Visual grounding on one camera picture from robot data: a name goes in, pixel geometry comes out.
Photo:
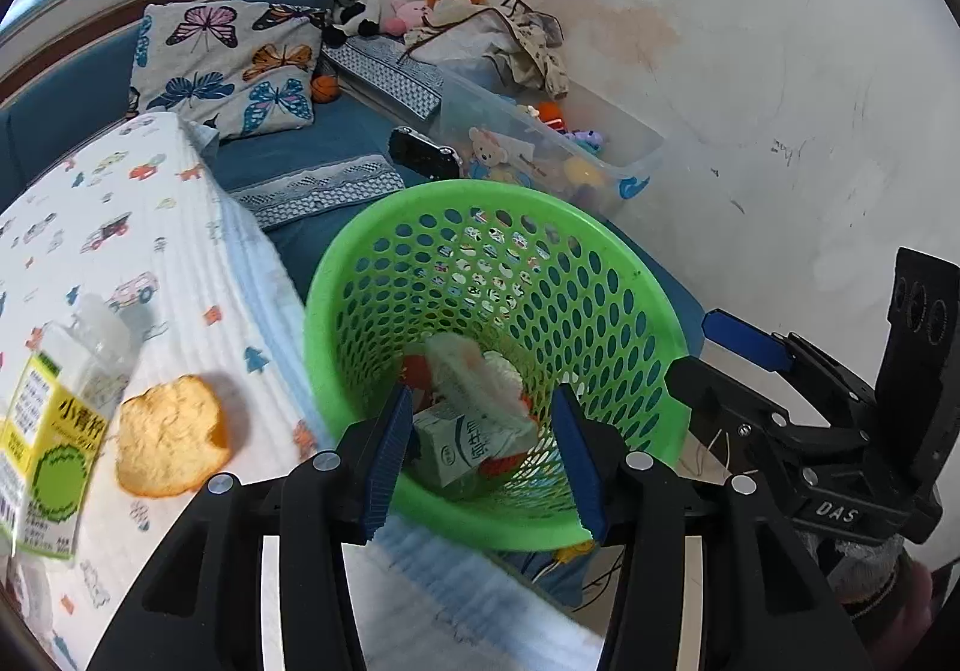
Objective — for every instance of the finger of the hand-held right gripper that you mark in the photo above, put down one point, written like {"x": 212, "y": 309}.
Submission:
{"x": 742, "y": 335}
{"x": 712, "y": 393}

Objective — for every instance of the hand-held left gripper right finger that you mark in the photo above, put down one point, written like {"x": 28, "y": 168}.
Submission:
{"x": 581, "y": 468}

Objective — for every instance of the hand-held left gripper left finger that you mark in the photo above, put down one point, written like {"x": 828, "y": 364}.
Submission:
{"x": 386, "y": 461}

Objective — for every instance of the white green milk carton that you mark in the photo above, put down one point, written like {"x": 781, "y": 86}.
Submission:
{"x": 457, "y": 450}

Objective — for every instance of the clear plastic bag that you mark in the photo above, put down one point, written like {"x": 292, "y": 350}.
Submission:
{"x": 472, "y": 367}

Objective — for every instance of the green plastic basket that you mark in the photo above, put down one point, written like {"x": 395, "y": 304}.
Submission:
{"x": 352, "y": 311}

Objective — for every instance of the bread slice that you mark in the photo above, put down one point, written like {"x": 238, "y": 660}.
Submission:
{"x": 169, "y": 438}

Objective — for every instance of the yellow green juice carton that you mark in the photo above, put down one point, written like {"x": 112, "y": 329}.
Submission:
{"x": 60, "y": 461}

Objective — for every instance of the person's right forearm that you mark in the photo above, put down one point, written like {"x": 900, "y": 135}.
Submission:
{"x": 919, "y": 611}

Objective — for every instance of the person's right hand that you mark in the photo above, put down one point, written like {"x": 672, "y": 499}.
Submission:
{"x": 862, "y": 570}

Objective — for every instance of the yellow toy ball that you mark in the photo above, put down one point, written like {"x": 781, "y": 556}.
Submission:
{"x": 583, "y": 174}

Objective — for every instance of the clear plastic storage box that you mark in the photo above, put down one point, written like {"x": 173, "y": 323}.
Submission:
{"x": 600, "y": 138}

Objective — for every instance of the small purple toy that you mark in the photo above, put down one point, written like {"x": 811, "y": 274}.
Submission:
{"x": 585, "y": 140}

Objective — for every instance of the blue white lace cloth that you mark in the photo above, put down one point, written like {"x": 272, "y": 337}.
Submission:
{"x": 315, "y": 191}
{"x": 390, "y": 78}

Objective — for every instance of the small orange toy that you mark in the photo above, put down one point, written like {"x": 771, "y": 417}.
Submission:
{"x": 551, "y": 116}

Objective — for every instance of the bear print card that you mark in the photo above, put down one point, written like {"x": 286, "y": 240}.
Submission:
{"x": 495, "y": 153}

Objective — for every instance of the black device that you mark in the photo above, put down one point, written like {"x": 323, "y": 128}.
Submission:
{"x": 424, "y": 153}

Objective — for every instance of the blue sofa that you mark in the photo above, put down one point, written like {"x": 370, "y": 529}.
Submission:
{"x": 300, "y": 146}

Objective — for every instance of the small orange toy ball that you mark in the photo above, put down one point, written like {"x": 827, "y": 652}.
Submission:
{"x": 326, "y": 89}

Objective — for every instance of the beige crumpled cloth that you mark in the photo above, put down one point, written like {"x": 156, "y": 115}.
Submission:
{"x": 495, "y": 48}

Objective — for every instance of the butterfly print pillow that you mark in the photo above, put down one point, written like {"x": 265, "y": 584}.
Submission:
{"x": 225, "y": 63}

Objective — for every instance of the pink plush toy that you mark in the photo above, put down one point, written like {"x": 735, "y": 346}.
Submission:
{"x": 406, "y": 17}

